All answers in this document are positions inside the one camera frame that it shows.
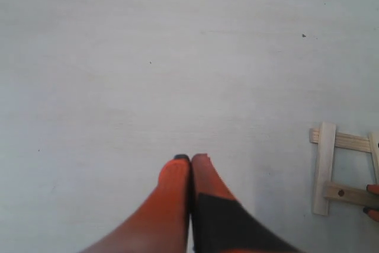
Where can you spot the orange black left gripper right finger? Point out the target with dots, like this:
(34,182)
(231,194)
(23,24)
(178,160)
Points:
(219,222)

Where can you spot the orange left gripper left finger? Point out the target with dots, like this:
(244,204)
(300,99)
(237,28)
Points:
(161,223)

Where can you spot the wooden stick with holes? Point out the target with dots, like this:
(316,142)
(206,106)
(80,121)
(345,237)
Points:
(374,141)
(345,194)

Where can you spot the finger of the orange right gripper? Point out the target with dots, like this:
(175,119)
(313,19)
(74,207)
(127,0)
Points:
(372,213)
(373,189)

